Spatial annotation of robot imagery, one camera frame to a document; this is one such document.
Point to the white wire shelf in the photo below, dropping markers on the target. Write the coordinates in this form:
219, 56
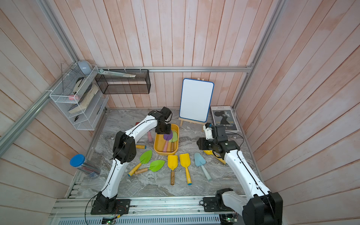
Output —
83, 120

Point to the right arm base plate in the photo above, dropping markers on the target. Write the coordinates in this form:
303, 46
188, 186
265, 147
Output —
226, 203

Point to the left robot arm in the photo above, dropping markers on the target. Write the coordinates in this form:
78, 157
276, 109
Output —
124, 151

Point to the books in wire shelf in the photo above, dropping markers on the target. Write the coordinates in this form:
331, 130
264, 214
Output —
85, 99

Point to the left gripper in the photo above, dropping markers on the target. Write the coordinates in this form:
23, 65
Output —
167, 131

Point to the black mesh basket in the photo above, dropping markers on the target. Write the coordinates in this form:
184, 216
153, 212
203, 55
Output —
141, 84

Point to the light green ruler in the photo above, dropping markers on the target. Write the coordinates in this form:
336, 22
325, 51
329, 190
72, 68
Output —
108, 73

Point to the whiteboard blue frame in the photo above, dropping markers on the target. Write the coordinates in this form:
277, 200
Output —
196, 97

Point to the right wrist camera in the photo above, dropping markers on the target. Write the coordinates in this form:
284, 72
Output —
208, 131

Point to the purple shovel pink handle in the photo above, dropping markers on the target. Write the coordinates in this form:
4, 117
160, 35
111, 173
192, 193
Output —
167, 138
149, 136

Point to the wooden easel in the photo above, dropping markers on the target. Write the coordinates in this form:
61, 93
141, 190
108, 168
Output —
182, 120

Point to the black and white book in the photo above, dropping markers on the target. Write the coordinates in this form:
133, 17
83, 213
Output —
222, 115

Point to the blue-lid tube container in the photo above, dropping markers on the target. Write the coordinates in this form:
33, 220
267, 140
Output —
87, 167

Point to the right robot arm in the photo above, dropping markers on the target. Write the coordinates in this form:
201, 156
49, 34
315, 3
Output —
259, 206

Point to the yellow scoop blue-tipped handle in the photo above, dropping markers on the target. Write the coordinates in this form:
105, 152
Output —
185, 162

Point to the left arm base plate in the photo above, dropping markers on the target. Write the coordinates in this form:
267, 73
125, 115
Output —
113, 206

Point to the light green shovel wooden handle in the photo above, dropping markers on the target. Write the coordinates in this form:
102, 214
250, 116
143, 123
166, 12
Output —
173, 140

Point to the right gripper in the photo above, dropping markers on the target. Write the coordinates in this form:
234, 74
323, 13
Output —
202, 145

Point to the green shovel yellow handle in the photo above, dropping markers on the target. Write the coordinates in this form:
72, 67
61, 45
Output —
144, 159

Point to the yellow scoop left blue tip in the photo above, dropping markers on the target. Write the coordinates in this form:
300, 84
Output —
141, 146

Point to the light blue shovel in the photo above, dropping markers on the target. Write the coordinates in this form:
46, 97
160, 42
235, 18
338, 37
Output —
200, 162

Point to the yellow scoop wooden handle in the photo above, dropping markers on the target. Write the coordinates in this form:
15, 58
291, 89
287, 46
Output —
172, 162

